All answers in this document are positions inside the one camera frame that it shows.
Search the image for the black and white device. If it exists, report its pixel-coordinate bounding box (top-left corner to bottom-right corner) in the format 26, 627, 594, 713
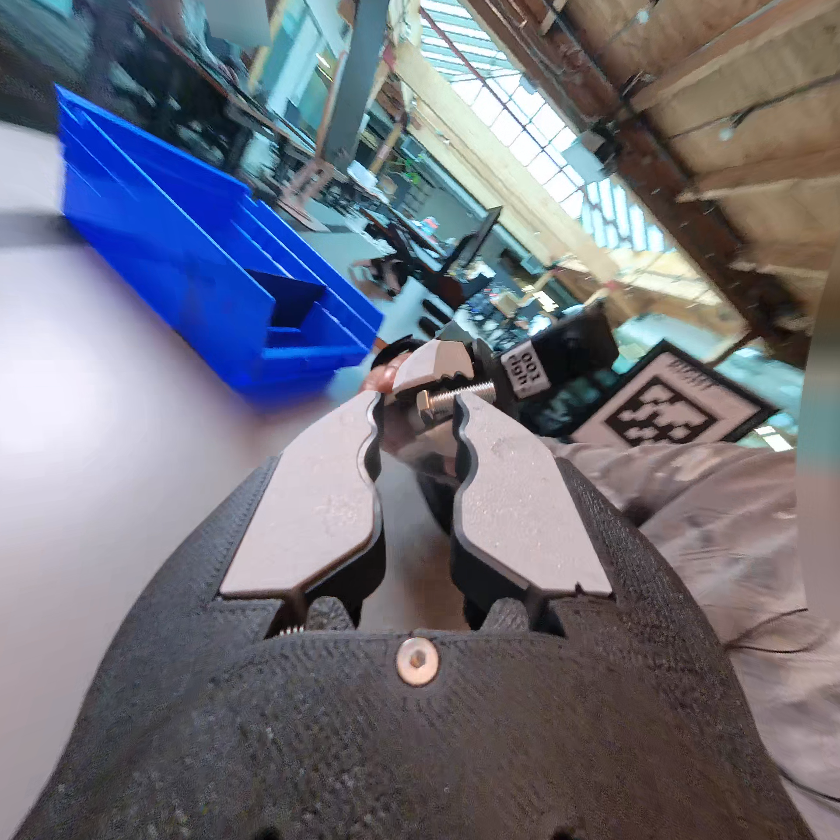
351, 255, 409, 298

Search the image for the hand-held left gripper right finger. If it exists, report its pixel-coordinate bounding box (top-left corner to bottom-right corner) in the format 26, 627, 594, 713
451, 392, 615, 627

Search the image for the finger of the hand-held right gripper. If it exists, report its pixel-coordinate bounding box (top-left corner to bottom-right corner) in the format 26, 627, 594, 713
392, 339, 477, 406

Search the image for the black computer monitor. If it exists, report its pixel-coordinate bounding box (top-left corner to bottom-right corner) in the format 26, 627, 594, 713
439, 206, 504, 278

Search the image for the person's right forearm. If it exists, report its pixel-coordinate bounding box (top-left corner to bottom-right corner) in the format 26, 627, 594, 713
545, 440, 736, 510

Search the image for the framed marker sign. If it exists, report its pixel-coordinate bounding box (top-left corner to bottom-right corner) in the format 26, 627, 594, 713
565, 339, 779, 455

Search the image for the ceiling projector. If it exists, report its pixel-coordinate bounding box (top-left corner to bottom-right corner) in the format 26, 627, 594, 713
577, 119, 626, 166

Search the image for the silver hex bolt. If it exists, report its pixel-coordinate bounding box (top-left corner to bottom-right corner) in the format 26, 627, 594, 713
418, 378, 498, 425

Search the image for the black flat panel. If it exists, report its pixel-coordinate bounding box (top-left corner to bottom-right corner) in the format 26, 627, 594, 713
315, 0, 393, 172

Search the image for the blue plastic bin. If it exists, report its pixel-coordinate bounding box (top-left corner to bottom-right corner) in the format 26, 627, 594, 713
56, 86, 385, 396

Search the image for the person's right hand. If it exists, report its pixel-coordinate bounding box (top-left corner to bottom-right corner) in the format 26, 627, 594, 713
361, 357, 397, 397

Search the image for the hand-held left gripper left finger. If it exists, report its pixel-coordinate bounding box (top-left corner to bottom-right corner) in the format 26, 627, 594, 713
220, 390, 385, 622

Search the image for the wooden board stand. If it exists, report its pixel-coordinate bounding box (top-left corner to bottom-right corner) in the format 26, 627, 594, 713
273, 158, 345, 233

